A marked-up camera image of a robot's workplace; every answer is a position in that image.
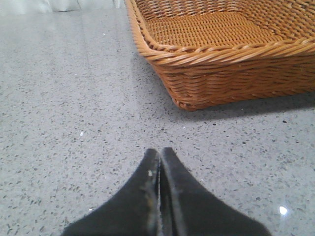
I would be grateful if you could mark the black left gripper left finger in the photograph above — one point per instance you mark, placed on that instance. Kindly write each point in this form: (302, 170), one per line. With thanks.
(132, 211)

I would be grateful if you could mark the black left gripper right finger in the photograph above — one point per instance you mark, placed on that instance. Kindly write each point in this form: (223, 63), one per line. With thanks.
(189, 209)

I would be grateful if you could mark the brown wicker basket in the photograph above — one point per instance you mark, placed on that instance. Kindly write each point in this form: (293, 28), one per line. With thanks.
(213, 52)

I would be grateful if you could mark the white curtain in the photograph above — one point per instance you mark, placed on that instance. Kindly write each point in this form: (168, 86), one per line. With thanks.
(21, 7)

